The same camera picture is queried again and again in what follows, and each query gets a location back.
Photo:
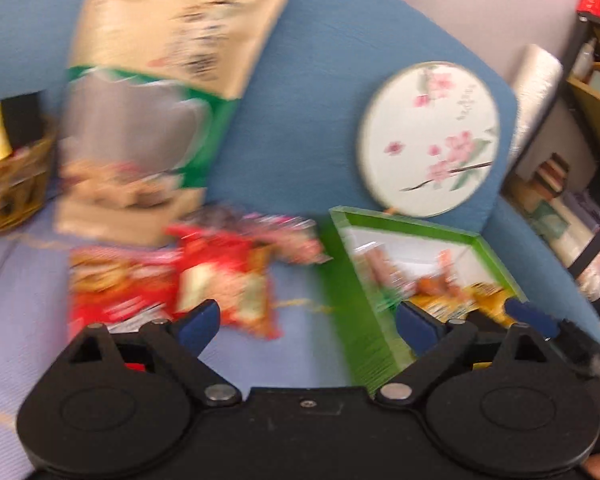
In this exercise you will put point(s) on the clear plastic film roll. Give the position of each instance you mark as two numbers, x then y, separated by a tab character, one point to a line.
537	95

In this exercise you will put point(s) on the large beige snack bag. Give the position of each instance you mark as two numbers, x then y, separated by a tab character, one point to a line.
170	85

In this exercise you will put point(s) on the green cardboard box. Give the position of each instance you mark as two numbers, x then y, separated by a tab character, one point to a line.
365	320

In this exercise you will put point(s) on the white plastic bottle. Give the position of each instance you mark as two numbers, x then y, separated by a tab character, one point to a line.
585	57

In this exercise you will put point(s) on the round floral hand fan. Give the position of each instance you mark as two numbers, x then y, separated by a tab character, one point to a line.
430	140

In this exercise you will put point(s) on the orange snack packet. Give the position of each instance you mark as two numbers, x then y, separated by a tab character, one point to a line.
460	297

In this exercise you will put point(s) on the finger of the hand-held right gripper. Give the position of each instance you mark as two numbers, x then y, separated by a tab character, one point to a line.
532	316

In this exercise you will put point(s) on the black metal shelf rack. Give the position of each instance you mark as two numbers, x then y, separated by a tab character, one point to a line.
595	160

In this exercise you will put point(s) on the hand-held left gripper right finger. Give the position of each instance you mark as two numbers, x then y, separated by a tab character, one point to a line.
419	329

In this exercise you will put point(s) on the pink sausage snack packet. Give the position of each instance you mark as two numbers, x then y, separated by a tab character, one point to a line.
382	272

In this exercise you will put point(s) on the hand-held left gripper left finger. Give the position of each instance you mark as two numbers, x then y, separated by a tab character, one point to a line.
200	321

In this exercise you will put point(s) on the blue fabric sofa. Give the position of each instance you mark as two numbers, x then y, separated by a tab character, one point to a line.
310	110

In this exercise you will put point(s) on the woven wicker basket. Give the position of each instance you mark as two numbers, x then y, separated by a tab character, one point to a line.
15	190

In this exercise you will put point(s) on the pile of colourful snack packets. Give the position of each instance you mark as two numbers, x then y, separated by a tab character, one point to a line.
210	275

